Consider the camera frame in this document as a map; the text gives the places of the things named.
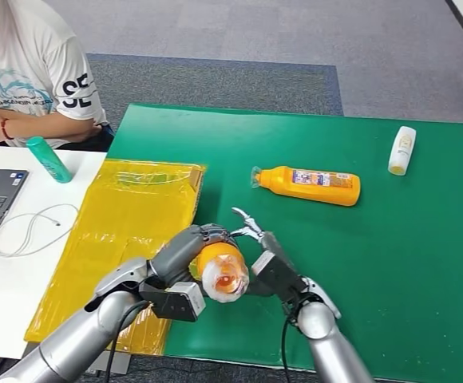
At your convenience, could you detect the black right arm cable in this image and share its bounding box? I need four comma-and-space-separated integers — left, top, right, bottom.
280, 311, 296, 383

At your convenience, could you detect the dark grey floor rug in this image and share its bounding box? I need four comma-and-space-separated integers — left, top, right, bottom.
87, 53, 344, 133

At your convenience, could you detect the teal bottle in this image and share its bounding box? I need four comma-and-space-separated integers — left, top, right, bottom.
26, 136, 73, 184

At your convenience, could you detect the person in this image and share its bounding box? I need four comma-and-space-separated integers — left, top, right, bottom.
0, 0, 115, 153

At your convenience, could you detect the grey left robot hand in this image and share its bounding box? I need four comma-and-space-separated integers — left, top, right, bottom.
148, 223, 240, 289

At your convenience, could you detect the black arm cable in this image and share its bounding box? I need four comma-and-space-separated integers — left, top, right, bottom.
280, 311, 296, 383
103, 300, 148, 383

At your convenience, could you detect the grey metal plate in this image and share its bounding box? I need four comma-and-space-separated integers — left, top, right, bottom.
83, 349, 131, 377

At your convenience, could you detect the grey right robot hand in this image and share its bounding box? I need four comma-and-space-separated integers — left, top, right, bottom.
230, 207, 293, 266

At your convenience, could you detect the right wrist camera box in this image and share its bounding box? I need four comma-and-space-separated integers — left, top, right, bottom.
252, 251, 308, 305

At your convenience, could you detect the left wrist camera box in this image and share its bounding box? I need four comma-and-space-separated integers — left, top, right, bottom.
139, 281, 207, 323

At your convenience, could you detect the red bracelet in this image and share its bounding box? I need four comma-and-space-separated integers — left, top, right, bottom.
0, 116, 14, 142

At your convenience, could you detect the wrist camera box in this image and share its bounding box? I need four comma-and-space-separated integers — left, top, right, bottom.
139, 281, 207, 323
252, 251, 308, 305

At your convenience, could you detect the green table mat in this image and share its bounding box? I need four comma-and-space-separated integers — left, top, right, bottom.
107, 103, 463, 383

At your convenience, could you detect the white cable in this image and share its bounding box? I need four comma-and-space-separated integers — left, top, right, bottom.
0, 203, 79, 259

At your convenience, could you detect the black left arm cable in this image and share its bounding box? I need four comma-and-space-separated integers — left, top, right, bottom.
103, 300, 148, 383

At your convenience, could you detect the small white bottle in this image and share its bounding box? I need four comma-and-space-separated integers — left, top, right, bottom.
387, 125, 417, 176

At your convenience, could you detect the orange bottle with white cap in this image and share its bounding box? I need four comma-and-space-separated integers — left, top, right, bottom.
194, 240, 251, 304

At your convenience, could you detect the orange bottle with clear cap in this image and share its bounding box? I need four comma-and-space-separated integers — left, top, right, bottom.
250, 165, 362, 207

